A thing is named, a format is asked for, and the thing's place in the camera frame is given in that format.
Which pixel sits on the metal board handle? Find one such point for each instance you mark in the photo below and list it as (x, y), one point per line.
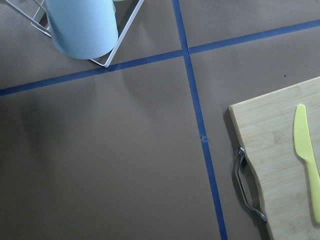
(240, 166)

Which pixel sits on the wooden cutting board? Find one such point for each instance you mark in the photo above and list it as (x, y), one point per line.
(264, 127)

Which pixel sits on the light blue cup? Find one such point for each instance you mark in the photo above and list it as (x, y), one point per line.
(82, 29)

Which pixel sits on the yellow plastic knife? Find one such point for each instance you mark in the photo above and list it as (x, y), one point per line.
(304, 149)

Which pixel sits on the white cup rack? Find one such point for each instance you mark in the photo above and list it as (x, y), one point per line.
(40, 21)

